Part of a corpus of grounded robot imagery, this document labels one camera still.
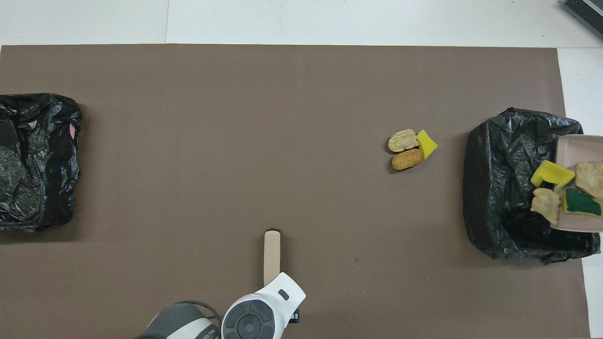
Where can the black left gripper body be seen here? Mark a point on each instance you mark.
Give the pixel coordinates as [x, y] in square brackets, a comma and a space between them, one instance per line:
[295, 316]

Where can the beige hand brush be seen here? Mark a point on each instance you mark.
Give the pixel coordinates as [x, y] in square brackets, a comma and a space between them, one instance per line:
[272, 254]

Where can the brown bread roll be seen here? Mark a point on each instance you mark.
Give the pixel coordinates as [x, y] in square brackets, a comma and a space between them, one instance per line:
[407, 159]

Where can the pale torn bread piece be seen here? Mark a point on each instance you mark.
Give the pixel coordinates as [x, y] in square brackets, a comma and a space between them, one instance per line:
[403, 140]
[545, 205]

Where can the small yellow sponge piece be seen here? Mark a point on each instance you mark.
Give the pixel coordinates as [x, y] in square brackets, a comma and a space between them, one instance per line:
[426, 143]

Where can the large yellow sponge piece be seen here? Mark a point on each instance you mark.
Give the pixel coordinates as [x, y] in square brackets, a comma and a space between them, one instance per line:
[551, 173]

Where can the green and yellow sponge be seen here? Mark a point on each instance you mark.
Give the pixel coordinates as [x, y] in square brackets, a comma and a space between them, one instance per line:
[582, 202]

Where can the orange striped bread piece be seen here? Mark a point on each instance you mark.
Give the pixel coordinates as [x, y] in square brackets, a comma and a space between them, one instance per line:
[590, 179]

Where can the beige plastic dustpan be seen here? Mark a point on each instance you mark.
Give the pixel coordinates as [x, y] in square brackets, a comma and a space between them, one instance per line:
[584, 148]

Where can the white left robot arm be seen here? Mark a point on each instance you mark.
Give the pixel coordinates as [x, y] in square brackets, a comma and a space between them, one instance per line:
[254, 315]

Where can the open black bag-lined bin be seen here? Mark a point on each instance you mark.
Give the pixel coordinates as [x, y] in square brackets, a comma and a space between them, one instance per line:
[504, 188]

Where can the right black trash bag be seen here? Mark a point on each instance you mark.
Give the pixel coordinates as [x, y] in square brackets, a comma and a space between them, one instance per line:
[37, 165]

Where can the brown table mat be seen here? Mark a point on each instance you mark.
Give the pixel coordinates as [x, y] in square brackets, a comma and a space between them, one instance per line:
[282, 141]

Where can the grey ribbed panel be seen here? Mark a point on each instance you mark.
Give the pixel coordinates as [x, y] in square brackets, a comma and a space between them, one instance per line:
[586, 14]

